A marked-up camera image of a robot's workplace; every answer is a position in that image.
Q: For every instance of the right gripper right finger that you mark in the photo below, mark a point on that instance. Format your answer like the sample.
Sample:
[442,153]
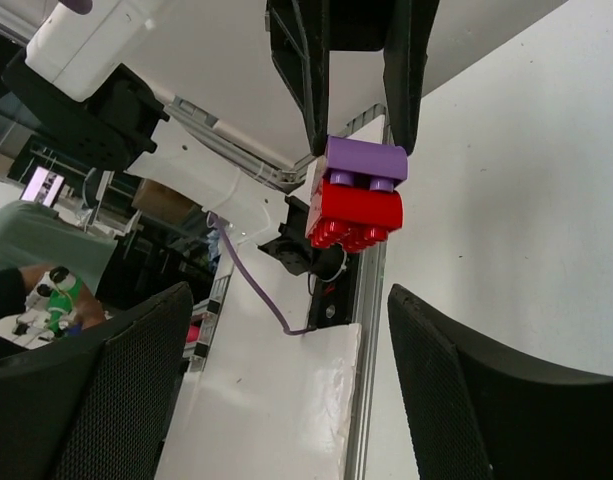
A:
[478,409]

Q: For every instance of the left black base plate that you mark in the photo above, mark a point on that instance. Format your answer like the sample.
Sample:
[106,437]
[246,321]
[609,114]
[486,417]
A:
[331,273]

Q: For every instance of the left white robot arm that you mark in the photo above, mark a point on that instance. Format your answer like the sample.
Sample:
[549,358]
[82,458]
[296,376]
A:
[73,78]

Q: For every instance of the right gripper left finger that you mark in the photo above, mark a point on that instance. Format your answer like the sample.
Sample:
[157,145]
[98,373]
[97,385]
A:
[96,405]

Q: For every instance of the aluminium frame rail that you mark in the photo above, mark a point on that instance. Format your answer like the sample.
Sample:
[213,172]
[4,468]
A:
[366,313]

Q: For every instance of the red half-round lego brick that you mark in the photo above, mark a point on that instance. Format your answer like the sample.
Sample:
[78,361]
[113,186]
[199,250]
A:
[353,218]

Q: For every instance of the person in black shirt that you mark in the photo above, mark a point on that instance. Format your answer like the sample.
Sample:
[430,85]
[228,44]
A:
[32,234]

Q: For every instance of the purple rounded lego brick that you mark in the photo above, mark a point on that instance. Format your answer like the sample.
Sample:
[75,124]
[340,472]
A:
[362,164]

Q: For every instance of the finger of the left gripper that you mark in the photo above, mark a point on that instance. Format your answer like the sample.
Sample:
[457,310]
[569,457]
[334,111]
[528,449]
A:
[405,56]
[300,51]

